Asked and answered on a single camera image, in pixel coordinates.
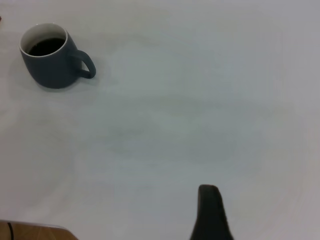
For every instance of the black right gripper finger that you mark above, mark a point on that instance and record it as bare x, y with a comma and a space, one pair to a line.
211, 217

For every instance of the dark grey ceramic mug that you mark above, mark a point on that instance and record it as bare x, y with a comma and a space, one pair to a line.
50, 72

